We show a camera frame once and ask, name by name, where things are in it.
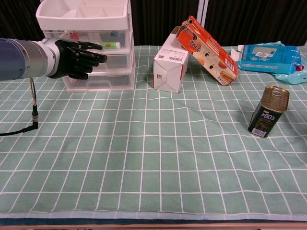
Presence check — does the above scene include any orange cardboard snack box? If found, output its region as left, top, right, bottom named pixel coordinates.
left=176, top=15, right=239, bottom=86

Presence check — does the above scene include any clear plastic drawer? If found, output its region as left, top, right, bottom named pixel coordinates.
left=57, top=50, right=135, bottom=75

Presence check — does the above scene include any white plastic drawer unit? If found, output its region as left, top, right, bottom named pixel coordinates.
left=35, top=0, right=136, bottom=93

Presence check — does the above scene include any clear drawer with glue stick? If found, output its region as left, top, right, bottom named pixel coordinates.
left=44, top=30, right=134, bottom=55

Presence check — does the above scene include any white cardboard carton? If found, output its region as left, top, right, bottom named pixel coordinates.
left=153, top=26, right=190, bottom=93

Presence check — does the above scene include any blue cardboard box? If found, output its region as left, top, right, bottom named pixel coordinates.
left=231, top=44, right=303, bottom=74

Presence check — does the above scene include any green white glue stick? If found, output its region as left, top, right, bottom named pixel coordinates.
left=101, top=42, right=121, bottom=50

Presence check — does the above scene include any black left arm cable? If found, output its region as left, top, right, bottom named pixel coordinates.
left=0, top=78, right=40, bottom=137

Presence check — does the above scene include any green checked tablecloth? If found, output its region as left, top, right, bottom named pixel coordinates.
left=0, top=45, right=307, bottom=219

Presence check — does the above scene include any clear drawer with handle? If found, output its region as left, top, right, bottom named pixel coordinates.
left=63, top=71, right=136, bottom=93

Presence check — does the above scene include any white frame post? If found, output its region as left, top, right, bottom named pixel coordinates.
left=198, top=0, right=210, bottom=46

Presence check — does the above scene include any black pleated curtain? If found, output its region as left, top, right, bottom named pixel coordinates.
left=0, top=0, right=307, bottom=47

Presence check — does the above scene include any teal plastic bag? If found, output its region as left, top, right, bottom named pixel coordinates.
left=258, top=40, right=307, bottom=84

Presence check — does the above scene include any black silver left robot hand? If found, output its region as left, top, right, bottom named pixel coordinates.
left=47, top=39, right=108, bottom=80

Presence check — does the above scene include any gold green tin can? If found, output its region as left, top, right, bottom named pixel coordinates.
left=248, top=85, right=290, bottom=139

